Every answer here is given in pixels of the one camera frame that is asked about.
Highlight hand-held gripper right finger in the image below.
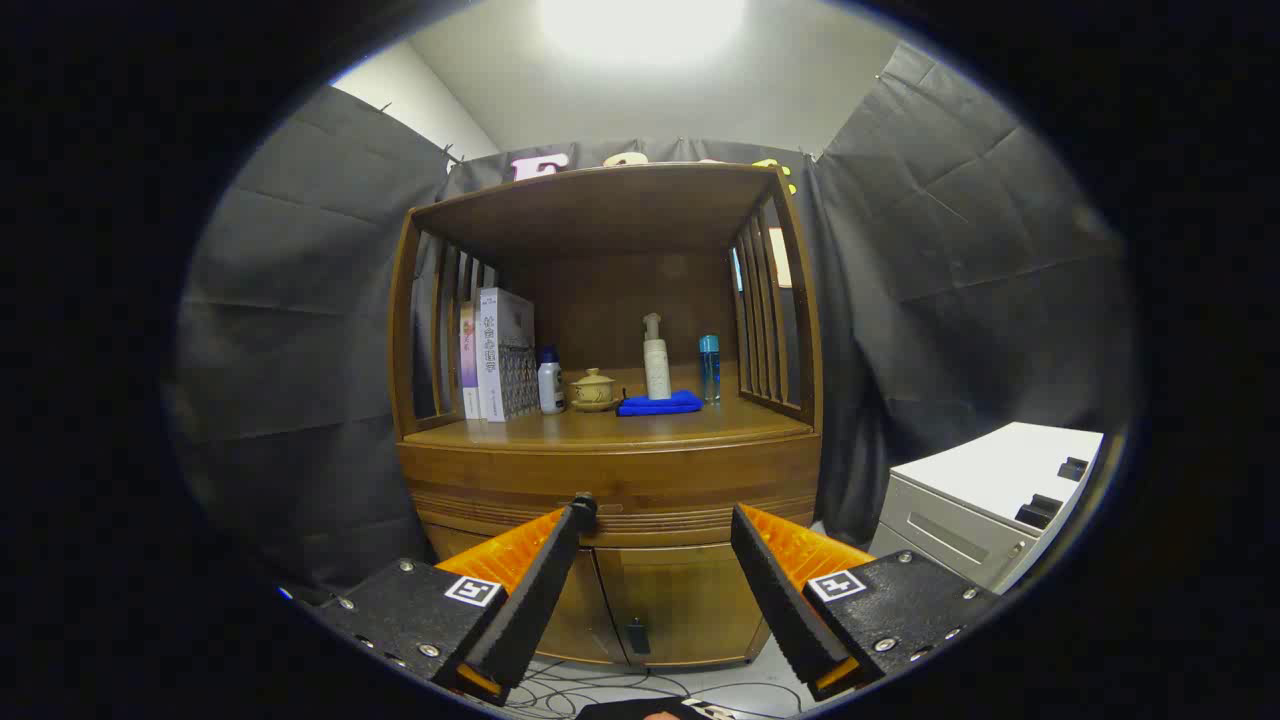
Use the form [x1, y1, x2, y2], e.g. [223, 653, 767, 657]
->
[730, 503, 1001, 701]

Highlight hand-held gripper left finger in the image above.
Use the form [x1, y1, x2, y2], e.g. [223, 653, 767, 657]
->
[312, 500, 599, 707]

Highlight wooden drawer with black knob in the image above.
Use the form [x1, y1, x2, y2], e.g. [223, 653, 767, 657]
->
[398, 432, 823, 548]

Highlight wooden countertop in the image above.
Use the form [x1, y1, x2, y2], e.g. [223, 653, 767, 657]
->
[405, 365, 813, 451]

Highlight white metal filing cabinet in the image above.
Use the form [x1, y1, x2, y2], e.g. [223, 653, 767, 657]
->
[868, 421, 1105, 595]

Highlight wooden cabinet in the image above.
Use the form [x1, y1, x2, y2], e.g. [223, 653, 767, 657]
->
[388, 162, 825, 669]

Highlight white bottle with blue cap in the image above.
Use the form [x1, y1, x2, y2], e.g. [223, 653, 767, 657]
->
[537, 346, 565, 415]

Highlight beige lidded teacup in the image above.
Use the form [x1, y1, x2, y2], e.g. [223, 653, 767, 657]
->
[569, 368, 619, 413]

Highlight blue folded cloth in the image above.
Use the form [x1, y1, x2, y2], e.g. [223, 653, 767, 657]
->
[616, 390, 705, 418]

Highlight purple book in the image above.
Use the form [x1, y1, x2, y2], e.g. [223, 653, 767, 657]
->
[459, 302, 483, 420]

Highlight white pump bottle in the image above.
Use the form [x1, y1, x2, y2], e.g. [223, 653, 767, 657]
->
[642, 313, 673, 401]

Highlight white book with patterned cover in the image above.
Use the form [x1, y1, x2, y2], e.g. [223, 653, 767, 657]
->
[476, 288, 541, 423]

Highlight black floor cables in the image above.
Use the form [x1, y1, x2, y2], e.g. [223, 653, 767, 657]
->
[505, 660, 806, 719]

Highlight wooden cabinet door with handle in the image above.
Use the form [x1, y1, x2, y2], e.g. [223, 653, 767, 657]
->
[595, 545, 776, 669]

